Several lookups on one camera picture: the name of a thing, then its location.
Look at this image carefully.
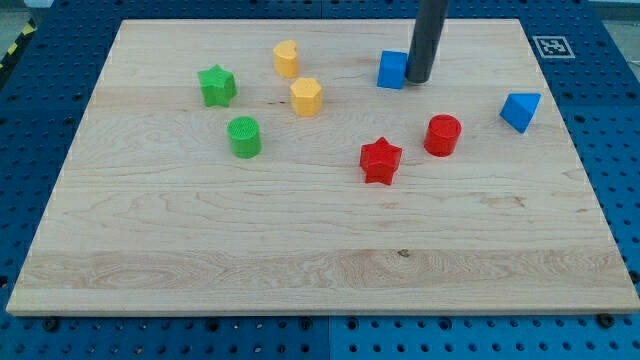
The grey cylindrical robot arm rod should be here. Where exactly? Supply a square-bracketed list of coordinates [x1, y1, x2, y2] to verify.
[405, 0, 449, 84]

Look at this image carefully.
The blue triangle block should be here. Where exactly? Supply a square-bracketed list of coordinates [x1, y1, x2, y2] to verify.
[500, 93, 541, 134]

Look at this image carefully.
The red star block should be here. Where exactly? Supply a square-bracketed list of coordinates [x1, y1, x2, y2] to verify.
[359, 137, 402, 185]

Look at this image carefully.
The yellow hexagon block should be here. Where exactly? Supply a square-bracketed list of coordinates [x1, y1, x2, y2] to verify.
[290, 77, 323, 117]

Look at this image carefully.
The green cylinder block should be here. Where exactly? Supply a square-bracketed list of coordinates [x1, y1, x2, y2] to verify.
[227, 116, 262, 159]

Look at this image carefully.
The light wooden board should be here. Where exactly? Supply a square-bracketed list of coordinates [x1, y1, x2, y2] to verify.
[7, 19, 639, 317]

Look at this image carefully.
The yellow heart block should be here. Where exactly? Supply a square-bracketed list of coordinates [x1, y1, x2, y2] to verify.
[272, 40, 299, 78]

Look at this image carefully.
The red cylinder block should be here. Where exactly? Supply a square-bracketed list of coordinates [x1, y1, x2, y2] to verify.
[423, 114, 462, 157]

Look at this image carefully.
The blue cube block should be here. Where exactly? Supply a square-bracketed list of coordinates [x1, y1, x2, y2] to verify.
[377, 50, 408, 90]

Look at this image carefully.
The green star block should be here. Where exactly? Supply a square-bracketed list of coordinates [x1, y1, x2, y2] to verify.
[197, 64, 237, 107]

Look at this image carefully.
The white fiducial marker tag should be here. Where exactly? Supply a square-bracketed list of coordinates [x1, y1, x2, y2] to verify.
[533, 35, 575, 59]

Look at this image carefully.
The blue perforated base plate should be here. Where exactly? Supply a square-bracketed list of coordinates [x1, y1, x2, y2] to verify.
[1, 1, 639, 359]

